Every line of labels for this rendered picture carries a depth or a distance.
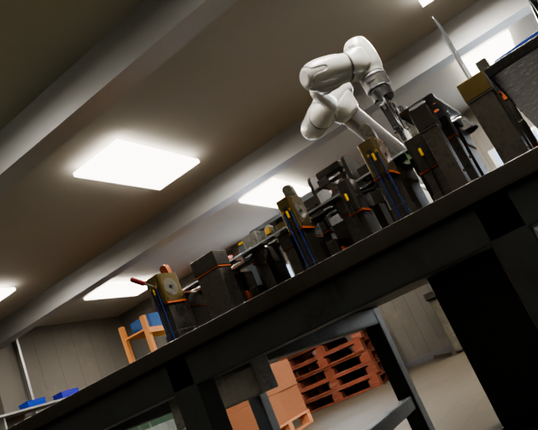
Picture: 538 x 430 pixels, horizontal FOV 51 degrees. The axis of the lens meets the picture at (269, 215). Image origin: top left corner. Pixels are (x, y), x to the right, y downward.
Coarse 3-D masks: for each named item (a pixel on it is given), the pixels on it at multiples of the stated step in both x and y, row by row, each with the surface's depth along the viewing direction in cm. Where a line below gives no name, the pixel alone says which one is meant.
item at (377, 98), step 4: (388, 84) 189; (380, 88) 187; (384, 88) 187; (388, 88) 188; (372, 92) 189; (376, 92) 188; (380, 92) 187; (384, 92) 187; (388, 92) 187; (392, 92) 188; (372, 96) 190; (376, 96) 188; (380, 96) 187; (384, 96) 187; (388, 96) 189; (392, 96) 190; (372, 100) 190; (376, 100) 188; (380, 100) 187; (384, 100) 186; (388, 100) 188; (376, 104) 191; (392, 108) 187
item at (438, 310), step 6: (426, 294) 719; (432, 294) 717; (426, 300) 718; (432, 300) 723; (432, 306) 723; (438, 306) 719; (438, 312) 718; (438, 318) 719; (444, 318) 715; (444, 324) 714; (444, 330) 714; (450, 330) 710; (450, 336) 709; (450, 342) 710; (456, 342) 706; (456, 348) 705; (462, 348) 702; (438, 354) 722; (444, 354) 720; (450, 354) 718
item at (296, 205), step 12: (288, 204) 184; (300, 204) 188; (288, 216) 183; (300, 216) 184; (288, 228) 184; (300, 228) 182; (312, 228) 187; (300, 240) 181; (312, 240) 183; (300, 252) 183; (312, 252) 180; (312, 264) 180
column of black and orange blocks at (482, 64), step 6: (480, 60) 186; (486, 60) 186; (480, 66) 186; (486, 66) 185; (504, 96) 182; (510, 102) 181; (510, 108) 181; (516, 108) 180; (516, 114) 180; (522, 120) 179; (522, 126) 179; (528, 126) 178; (528, 132) 178; (528, 138) 178; (534, 138) 177; (534, 144) 177
